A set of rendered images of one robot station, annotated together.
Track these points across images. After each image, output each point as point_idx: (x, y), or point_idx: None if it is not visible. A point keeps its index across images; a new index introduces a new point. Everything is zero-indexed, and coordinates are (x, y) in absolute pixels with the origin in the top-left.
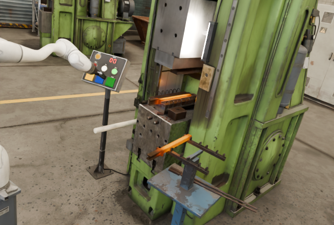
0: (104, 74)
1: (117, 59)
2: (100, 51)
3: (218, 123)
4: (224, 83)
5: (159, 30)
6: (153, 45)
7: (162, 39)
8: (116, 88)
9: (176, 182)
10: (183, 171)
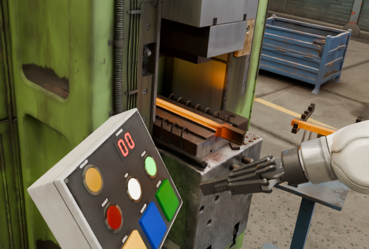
0: (238, 167)
1: (128, 130)
2: (79, 160)
3: (255, 88)
4: (259, 28)
5: None
6: (204, 20)
7: None
8: (179, 195)
9: None
10: None
